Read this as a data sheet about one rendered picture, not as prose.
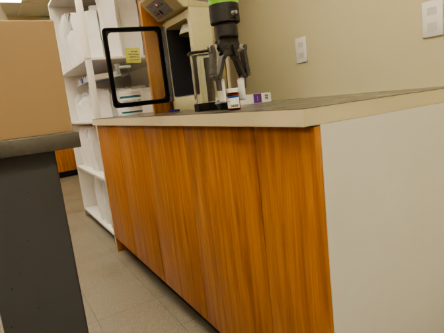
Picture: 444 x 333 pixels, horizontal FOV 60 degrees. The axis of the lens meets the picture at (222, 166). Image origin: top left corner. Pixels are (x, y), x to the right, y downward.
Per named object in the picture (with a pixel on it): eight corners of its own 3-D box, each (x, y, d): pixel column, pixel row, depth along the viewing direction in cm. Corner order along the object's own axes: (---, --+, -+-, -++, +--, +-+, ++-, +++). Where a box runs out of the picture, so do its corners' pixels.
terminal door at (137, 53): (170, 102, 211) (160, 26, 204) (113, 108, 200) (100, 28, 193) (170, 102, 212) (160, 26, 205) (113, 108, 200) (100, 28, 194)
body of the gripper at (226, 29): (220, 22, 114) (223, 54, 116) (243, 22, 118) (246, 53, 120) (207, 27, 120) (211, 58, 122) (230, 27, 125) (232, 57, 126)
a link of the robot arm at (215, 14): (226, 10, 125) (201, 9, 121) (248, 0, 116) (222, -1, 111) (228, 29, 126) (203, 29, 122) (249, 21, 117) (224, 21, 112)
